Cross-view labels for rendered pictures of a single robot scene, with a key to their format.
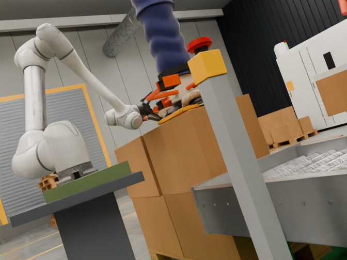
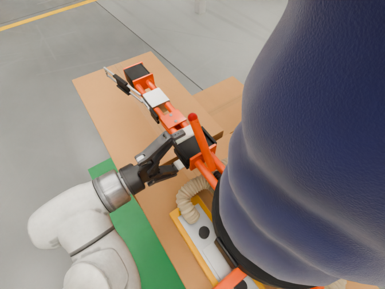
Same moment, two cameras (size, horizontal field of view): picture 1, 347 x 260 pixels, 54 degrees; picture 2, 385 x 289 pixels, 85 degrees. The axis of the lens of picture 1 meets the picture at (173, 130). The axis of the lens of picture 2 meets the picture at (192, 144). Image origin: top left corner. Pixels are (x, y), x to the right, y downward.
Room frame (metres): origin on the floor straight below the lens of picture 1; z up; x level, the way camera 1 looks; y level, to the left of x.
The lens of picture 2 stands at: (1.88, 0.03, 1.58)
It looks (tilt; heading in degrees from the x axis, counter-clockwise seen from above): 57 degrees down; 355
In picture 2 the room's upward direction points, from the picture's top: straight up
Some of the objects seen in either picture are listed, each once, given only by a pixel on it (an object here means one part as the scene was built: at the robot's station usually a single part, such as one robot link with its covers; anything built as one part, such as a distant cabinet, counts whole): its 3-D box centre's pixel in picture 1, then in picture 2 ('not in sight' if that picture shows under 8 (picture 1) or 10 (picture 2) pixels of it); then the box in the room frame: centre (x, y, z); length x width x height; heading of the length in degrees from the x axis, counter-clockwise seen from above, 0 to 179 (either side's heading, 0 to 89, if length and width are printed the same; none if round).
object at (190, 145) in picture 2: (165, 103); (194, 147); (2.19, -0.01, 1.09); 0.10 x 0.08 x 0.06; 119
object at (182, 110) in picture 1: (175, 112); (220, 258); (1.92, -0.05, 0.99); 0.34 x 0.10 x 0.05; 29
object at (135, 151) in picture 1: (158, 162); (149, 131); (2.52, 0.18, 0.74); 0.60 x 0.40 x 0.40; 28
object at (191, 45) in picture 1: (200, 48); not in sight; (0.90, -0.14, 1.02); 0.07 x 0.07 x 0.04
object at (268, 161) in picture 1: (252, 168); not in sight; (1.65, -0.30, 0.58); 0.70 x 0.03 x 0.06; 119
